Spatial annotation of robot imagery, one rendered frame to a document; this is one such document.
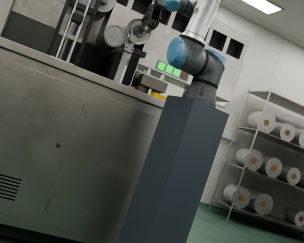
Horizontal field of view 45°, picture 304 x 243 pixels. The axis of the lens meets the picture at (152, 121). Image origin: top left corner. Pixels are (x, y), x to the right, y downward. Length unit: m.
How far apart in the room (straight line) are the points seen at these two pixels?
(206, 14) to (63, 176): 0.98
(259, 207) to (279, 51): 2.34
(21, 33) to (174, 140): 1.29
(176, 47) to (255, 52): 4.28
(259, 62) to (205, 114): 4.31
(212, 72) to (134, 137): 0.55
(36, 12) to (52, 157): 0.99
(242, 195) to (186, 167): 3.76
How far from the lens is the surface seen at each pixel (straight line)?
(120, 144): 1.84
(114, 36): 2.11
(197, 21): 1.53
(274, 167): 5.41
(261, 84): 5.76
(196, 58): 1.51
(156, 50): 2.52
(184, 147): 1.46
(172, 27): 2.67
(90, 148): 1.81
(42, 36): 2.39
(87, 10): 1.98
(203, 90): 1.53
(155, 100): 1.85
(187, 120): 1.44
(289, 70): 6.08
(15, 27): 2.40
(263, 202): 5.43
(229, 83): 2.75
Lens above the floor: 0.70
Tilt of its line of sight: 3 degrees up
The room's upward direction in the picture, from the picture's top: 19 degrees clockwise
